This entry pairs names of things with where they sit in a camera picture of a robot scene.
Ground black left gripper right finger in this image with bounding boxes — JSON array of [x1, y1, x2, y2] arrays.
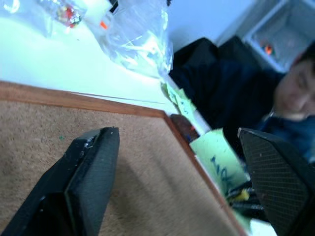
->
[[237, 127, 315, 236]]

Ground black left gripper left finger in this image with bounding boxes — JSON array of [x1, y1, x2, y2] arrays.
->
[[0, 126, 121, 236]]

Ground green note with blue writing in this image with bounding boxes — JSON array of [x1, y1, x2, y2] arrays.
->
[[190, 128, 252, 197]]

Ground small green sticky note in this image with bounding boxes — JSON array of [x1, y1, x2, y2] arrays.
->
[[161, 82, 197, 117]]

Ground white box with orange mark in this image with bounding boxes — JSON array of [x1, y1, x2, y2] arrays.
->
[[85, 0, 116, 31]]

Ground clear bag of coloured pushpins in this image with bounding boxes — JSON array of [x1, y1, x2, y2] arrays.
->
[[36, 0, 89, 38]]

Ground person in blue jacket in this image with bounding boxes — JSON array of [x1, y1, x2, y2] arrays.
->
[[255, 44, 315, 168]]

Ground dark red round object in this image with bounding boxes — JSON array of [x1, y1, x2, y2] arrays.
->
[[169, 114, 200, 140]]

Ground black cloth bundle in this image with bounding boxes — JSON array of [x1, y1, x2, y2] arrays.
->
[[169, 36, 284, 148]]

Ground grey plastic crate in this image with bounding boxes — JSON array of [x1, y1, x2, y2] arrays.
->
[[216, 0, 315, 74]]

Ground large clear plastic bag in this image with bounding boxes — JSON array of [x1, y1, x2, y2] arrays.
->
[[94, 0, 174, 82]]

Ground cork board with wooden frame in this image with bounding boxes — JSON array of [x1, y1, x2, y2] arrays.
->
[[0, 80, 250, 236]]

